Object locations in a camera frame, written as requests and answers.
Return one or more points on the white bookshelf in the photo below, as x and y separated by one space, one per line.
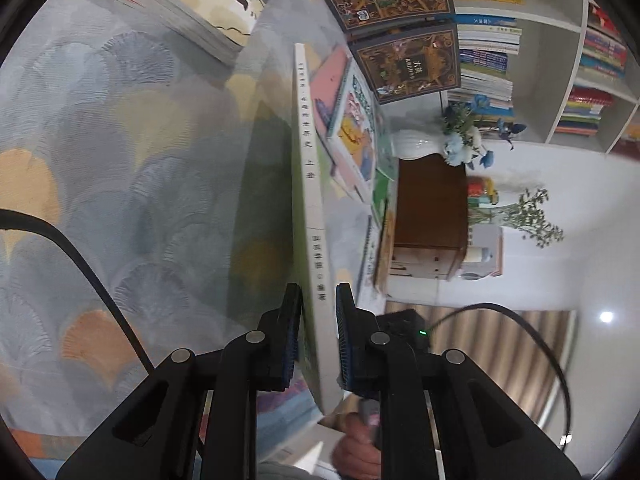
550 60

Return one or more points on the comic cover book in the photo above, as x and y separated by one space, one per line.
355 125

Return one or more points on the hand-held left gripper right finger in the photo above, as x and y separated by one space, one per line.
345 340

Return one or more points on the brown wooden cabinet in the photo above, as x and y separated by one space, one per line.
430 205

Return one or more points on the red jar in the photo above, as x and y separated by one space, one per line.
477 186

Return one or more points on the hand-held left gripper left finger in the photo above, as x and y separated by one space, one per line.
292 340

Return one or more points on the teal book with girl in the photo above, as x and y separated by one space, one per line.
386 152

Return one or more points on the white ribbed vase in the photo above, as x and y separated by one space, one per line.
415 144

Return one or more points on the white book cloud-seated figure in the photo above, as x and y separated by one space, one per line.
372 260

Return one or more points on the round ceiling light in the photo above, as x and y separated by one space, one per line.
606 316

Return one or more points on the person's right hand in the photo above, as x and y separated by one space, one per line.
355 450

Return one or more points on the artificial blue white flowers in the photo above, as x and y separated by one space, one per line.
460 145

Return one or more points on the light green book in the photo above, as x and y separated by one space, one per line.
310 160

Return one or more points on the pink cover book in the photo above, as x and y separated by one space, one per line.
327 85

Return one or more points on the green glass jar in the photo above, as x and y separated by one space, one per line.
487 200

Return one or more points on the stack of sorted books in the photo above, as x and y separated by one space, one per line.
175 10

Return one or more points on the striped beige curtain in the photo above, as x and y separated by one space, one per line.
500 360

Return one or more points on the bright green book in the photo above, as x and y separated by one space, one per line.
382 195

